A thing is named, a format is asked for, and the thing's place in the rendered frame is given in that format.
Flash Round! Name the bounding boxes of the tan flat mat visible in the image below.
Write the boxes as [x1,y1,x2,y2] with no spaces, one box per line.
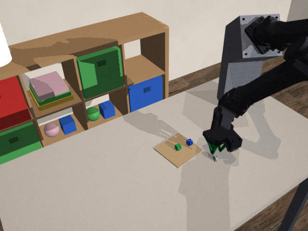
[154,133,202,168]

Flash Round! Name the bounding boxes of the green die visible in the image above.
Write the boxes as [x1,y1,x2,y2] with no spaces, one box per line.
[175,143,181,151]

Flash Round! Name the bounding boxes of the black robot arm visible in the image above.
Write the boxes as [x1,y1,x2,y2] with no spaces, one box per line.
[210,15,308,152]

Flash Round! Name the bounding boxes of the blue dice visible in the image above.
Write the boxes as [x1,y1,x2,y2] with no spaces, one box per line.
[186,139,193,146]

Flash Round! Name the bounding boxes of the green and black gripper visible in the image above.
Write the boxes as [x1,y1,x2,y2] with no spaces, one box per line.
[203,129,226,155]

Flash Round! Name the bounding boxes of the grey die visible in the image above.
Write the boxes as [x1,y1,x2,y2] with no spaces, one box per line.
[213,154,220,162]

